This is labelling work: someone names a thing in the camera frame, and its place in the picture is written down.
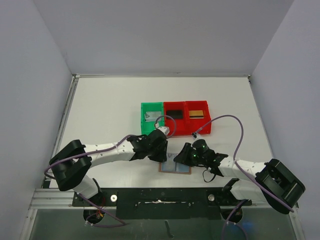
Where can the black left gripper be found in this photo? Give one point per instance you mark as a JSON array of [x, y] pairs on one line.
[[159, 150]]

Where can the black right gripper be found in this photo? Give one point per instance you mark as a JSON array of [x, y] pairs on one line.
[[186, 154]]

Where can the brown leather card holder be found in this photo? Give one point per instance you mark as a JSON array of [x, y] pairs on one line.
[[174, 168]]

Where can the green plastic bin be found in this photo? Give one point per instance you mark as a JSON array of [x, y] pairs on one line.
[[148, 127]]

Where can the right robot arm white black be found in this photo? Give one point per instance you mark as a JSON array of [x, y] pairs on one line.
[[271, 182]]

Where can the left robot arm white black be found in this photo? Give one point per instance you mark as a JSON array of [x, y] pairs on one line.
[[71, 164]]

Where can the silver card in green bin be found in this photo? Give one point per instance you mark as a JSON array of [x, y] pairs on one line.
[[151, 116]]

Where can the black card in bin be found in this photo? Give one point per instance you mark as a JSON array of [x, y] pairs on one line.
[[175, 113]]

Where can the gold card in bin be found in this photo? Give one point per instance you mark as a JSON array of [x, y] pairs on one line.
[[196, 114]]

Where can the right red plastic bin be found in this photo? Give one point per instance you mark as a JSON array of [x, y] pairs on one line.
[[194, 124]]

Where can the red plastic bin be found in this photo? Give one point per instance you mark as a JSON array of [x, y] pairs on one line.
[[179, 125], [194, 124]]

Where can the middle red plastic bin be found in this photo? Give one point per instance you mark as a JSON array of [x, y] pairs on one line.
[[179, 125]]

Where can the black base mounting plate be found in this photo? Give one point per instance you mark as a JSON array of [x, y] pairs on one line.
[[166, 203]]

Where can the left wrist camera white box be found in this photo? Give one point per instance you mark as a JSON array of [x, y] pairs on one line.
[[164, 129]]

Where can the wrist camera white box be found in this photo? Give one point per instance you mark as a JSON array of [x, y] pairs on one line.
[[196, 136], [164, 129]]

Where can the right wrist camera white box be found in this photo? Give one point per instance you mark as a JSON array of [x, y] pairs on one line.
[[196, 136]]

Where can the aluminium front rail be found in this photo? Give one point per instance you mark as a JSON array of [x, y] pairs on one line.
[[52, 198]]

